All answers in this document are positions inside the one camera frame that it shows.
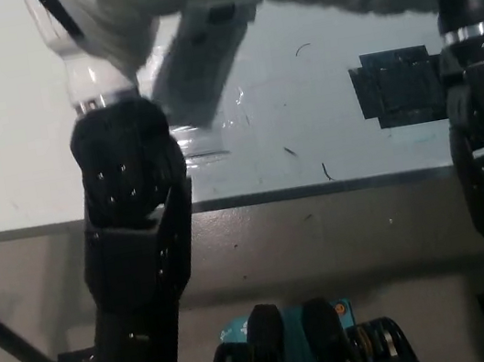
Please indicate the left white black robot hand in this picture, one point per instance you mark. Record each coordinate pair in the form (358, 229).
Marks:
(88, 81)

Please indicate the black tape patch on table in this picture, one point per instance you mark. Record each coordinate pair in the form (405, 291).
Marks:
(398, 89)

